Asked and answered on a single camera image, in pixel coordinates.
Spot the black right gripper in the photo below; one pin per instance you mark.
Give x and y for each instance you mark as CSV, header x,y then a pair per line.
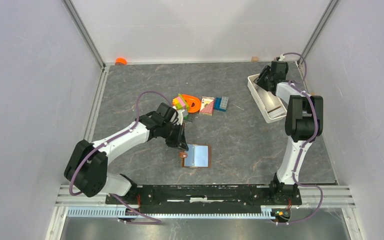
x,y
260,80

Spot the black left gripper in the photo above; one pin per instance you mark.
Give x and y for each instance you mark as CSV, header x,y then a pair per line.
x,y
180,140

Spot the brown leather card holder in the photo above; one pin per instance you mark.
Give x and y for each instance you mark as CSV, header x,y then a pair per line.
x,y
197,156

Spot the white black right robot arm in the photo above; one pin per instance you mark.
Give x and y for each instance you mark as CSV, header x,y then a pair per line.
x,y
303,123

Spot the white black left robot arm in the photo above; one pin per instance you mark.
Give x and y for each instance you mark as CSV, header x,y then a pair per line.
x,y
87,168

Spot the stack of white cards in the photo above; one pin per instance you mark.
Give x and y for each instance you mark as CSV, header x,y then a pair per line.
x,y
278,112

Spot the red playing card box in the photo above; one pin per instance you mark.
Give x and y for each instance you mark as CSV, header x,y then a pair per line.
x,y
207,106

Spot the wooden block left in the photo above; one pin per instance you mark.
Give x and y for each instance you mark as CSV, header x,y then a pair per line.
x,y
254,59

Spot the dark grey block baseplate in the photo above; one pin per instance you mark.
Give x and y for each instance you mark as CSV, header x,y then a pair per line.
x,y
189,118

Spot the white rectangular plastic tray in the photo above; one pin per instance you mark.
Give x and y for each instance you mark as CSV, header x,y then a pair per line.
x,y
264,100

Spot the pink yellow green block stack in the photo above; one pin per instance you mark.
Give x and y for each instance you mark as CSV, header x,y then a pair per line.
x,y
180,103

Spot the blue grey building block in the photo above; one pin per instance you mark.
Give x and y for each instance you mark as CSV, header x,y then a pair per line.
x,y
221,103

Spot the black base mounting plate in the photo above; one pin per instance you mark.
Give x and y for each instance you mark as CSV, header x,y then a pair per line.
x,y
210,198

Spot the orange tape roll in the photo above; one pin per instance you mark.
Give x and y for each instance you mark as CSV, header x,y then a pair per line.
x,y
120,61

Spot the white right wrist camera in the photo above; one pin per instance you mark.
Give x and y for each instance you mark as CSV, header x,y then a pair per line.
x,y
280,58

